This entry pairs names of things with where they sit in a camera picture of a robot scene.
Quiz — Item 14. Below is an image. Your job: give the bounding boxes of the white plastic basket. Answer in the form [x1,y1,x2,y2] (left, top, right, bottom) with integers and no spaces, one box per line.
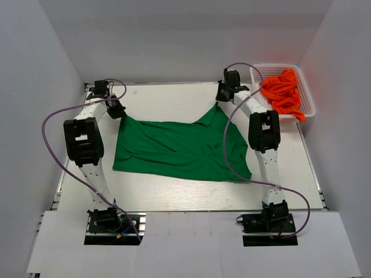
[250,63,316,123]

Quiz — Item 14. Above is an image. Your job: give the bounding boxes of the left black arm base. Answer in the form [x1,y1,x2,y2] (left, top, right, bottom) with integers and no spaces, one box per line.
[84,211,146,246]

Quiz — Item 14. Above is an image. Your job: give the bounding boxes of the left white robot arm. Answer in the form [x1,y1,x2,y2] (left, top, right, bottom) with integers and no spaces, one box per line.
[63,80,127,231]

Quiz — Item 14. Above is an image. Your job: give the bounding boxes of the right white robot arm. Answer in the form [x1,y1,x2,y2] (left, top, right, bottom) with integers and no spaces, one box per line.
[216,68,289,231]

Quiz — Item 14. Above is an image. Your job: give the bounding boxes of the orange t shirt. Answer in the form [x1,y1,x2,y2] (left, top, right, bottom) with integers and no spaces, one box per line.
[259,68,306,122]

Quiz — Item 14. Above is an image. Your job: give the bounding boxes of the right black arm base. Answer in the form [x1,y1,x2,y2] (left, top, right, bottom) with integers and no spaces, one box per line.
[236,214,298,247]

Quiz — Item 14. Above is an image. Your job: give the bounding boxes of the green t shirt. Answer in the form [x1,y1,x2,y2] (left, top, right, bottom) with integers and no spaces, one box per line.
[112,104,252,182]

